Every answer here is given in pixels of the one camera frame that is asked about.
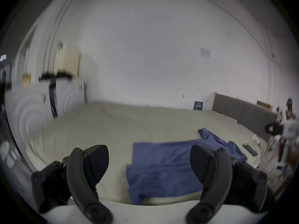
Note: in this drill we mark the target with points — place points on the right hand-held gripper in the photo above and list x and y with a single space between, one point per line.
290 129

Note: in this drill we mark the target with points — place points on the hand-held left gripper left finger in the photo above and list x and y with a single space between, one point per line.
80 171

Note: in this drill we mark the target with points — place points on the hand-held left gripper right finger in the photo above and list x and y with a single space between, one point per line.
217 171

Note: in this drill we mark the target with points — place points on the small white object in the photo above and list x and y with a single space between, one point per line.
255 139

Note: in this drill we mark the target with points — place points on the brown carton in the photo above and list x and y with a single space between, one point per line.
264 105

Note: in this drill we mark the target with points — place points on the grey padded headboard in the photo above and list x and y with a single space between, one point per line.
247 114

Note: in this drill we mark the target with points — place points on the black phone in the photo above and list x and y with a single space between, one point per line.
250 149

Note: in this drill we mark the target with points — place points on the bed with beige sheet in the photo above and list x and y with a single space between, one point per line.
105 125

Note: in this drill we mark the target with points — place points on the dark blue shirt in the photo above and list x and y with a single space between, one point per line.
163 167

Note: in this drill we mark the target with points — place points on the dark blue card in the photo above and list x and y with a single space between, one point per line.
198 105

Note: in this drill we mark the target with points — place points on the white washing machine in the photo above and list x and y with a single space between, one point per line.
70 97
30 111

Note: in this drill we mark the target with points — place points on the yellow sign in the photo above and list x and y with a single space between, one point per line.
26 80

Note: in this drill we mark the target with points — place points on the beige carton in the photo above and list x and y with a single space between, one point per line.
67 61

